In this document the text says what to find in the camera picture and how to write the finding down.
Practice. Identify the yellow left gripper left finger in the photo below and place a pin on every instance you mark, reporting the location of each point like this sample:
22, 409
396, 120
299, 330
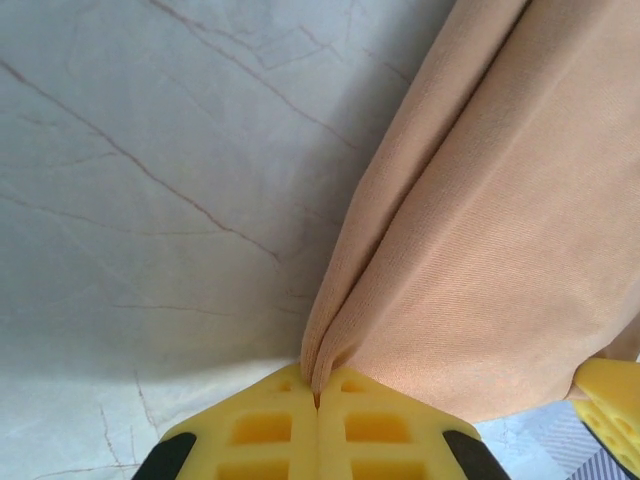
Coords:
220, 435

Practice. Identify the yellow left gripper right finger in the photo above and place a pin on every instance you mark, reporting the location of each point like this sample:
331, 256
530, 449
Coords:
425, 440

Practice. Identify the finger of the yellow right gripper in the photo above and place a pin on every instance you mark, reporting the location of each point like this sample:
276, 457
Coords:
615, 380
607, 425

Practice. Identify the tan printed t-shirt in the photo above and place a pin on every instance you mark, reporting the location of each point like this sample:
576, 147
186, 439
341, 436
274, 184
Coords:
500, 225

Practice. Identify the striped cloth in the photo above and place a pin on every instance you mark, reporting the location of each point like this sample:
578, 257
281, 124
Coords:
600, 470

